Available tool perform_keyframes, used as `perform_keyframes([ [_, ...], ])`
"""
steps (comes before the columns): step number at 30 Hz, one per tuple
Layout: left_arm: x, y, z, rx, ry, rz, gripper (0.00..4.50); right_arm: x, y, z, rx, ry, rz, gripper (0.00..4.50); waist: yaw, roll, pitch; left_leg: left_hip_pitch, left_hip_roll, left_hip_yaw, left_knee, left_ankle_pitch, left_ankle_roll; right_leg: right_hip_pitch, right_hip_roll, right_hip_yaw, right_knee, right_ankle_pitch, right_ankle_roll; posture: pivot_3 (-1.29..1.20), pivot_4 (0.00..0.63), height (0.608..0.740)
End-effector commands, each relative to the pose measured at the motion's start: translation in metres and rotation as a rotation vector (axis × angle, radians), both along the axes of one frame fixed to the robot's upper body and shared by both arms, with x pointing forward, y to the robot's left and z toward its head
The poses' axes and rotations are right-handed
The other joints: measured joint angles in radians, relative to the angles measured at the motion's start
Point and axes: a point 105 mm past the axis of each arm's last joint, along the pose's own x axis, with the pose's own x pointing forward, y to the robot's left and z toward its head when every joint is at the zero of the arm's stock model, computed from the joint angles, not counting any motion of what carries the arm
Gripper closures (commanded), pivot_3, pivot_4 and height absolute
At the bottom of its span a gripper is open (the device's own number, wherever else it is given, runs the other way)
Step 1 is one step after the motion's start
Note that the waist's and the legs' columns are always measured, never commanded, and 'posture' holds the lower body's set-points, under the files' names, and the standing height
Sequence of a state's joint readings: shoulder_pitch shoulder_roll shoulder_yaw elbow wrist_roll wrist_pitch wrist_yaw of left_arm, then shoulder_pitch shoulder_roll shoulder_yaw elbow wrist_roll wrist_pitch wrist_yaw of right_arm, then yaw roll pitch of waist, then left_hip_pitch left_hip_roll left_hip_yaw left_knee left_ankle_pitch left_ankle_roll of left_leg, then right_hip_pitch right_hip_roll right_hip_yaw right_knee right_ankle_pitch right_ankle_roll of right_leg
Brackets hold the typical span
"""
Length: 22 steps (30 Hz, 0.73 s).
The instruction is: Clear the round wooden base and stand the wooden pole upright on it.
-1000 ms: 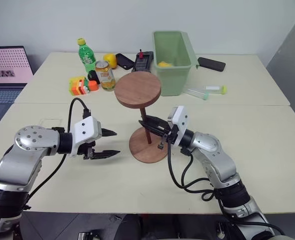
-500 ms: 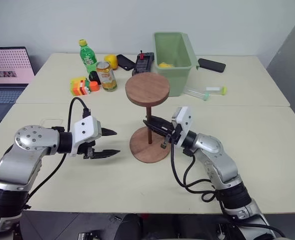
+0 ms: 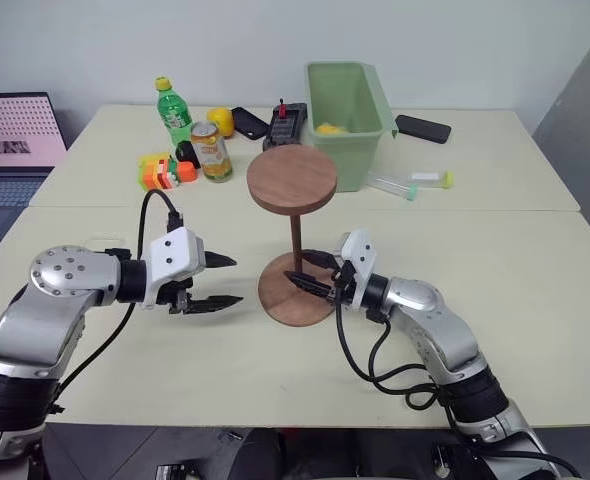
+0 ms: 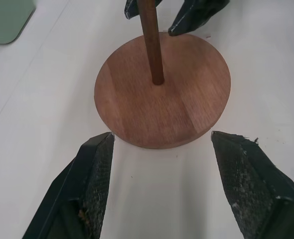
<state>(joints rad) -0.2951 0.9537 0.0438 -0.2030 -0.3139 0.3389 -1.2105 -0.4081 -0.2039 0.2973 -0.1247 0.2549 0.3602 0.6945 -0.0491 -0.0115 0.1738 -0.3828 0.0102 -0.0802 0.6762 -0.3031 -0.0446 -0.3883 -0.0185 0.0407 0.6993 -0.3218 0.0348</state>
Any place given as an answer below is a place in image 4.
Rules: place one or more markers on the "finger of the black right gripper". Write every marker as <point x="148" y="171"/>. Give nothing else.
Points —
<point x="196" y="15"/>
<point x="132" y="7"/>

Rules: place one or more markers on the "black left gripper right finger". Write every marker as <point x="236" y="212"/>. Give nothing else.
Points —
<point x="256" y="194"/>

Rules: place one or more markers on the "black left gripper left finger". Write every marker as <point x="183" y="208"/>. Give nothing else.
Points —
<point x="69" y="194"/>

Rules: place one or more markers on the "dark wooden pole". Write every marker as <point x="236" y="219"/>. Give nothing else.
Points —
<point x="152" y="42"/>

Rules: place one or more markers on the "round wooden base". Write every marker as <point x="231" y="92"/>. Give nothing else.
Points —
<point x="162" y="107"/>

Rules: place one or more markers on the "pale green plastic container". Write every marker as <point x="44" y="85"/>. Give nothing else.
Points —
<point x="5" y="20"/>

